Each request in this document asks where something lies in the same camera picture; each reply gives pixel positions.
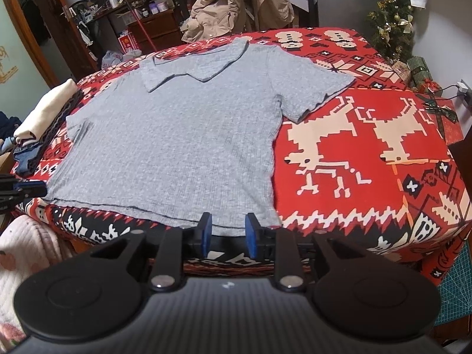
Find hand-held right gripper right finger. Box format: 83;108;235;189
244;212;370;293

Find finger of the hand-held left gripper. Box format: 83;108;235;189
0;174;49;215

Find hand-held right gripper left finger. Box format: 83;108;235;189
89;212;213;293

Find grey ribbed polo shirt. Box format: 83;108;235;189
46;37;358;237

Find folded blue jeans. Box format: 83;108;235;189
11;142;47;178

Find white quilted blanket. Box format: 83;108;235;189
0;213;81;354

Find person's dark blue clothing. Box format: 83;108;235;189
0;111;23;145

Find folded cream sweater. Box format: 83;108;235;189
14;79;79;145

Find red patterned blanket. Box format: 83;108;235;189
10;27;472;287

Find white plastic bag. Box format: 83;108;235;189
101;49;125;69

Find red white carton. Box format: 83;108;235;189
117;31;143;55

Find cluttered storage shelf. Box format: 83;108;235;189
68;0;193;55

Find brown wooden drawer cabinet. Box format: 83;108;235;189
130;9;186;51

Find green cutting mat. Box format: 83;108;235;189
434;242;472;327

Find tan patterned gift box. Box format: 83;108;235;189
390;60;412;85

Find red gift box green ribbon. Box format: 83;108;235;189
416;79;464;145

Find beige jacket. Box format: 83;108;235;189
181;0;296;44

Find silver refrigerator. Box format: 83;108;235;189
318;0;386;32

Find small decorated Christmas tree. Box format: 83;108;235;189
366;0;416;64

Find wooden door frame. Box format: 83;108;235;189
0;0;60;90

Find red broom handle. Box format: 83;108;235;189
124;0;158;53

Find black cable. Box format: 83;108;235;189
423;83;460;101

